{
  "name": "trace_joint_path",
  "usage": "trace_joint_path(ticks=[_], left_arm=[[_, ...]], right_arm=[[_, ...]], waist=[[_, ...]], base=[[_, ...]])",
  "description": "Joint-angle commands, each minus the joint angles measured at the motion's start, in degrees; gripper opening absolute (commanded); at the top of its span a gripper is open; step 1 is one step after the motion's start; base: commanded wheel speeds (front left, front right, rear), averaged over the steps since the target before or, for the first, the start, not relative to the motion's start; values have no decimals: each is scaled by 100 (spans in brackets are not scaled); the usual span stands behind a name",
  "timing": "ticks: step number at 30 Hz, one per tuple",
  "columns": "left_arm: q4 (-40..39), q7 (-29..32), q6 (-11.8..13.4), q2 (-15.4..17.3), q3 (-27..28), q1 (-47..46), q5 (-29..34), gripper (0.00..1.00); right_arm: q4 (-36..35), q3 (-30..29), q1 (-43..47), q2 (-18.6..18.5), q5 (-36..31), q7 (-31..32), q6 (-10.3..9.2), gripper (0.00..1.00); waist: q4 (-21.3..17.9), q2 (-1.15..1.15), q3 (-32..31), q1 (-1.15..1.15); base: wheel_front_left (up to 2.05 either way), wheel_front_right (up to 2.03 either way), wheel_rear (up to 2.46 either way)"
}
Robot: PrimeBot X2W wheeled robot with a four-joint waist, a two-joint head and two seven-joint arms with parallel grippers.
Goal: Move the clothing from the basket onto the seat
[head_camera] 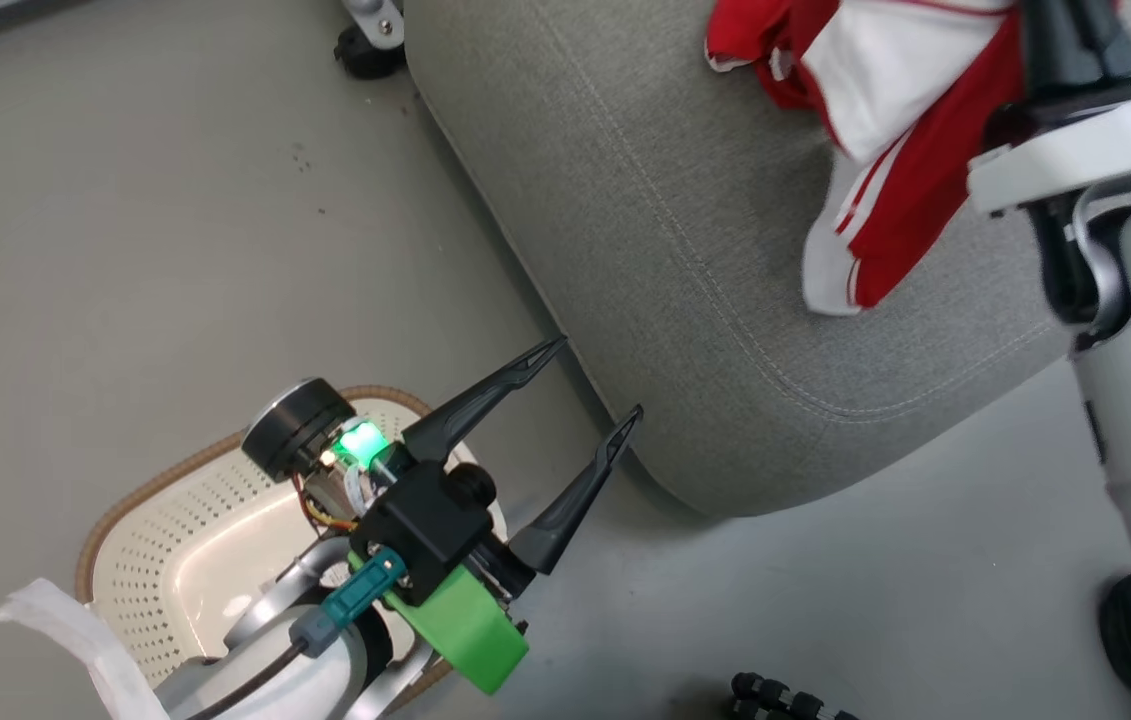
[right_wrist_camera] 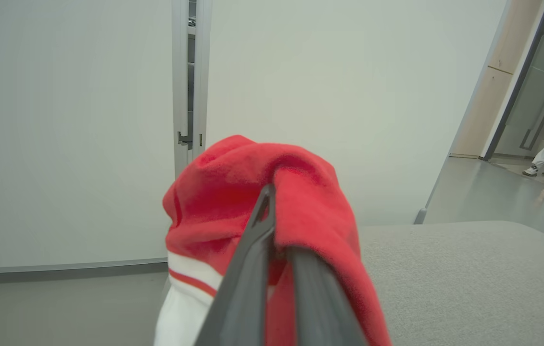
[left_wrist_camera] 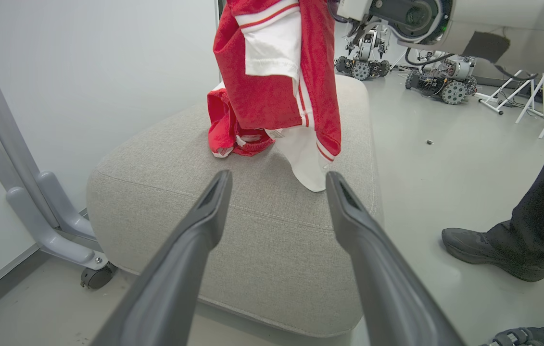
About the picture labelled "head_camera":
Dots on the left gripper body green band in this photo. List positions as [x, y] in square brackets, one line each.
[425, 530]

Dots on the red and white jersey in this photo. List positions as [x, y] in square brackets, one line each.
[910, 190]

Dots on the cream perforated laundry basket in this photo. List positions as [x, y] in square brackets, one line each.
[205, 540]

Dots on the black flexible tripod leg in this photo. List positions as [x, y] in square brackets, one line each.
[785, 700]

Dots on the grey fabric sofa seat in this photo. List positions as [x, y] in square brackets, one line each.
[675, 250]

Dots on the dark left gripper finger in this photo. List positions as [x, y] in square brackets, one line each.
[455, 425]
[555, 530]

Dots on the white fabric strip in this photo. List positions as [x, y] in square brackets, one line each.
[85, 640]

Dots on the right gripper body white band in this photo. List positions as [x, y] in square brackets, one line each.
[1095, 140]

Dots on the grey table leg with caster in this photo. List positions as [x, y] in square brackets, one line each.
[370, 45]

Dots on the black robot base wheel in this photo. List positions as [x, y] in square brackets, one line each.
[1130, 635]

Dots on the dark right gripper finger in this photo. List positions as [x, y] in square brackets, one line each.
[1075, 45]

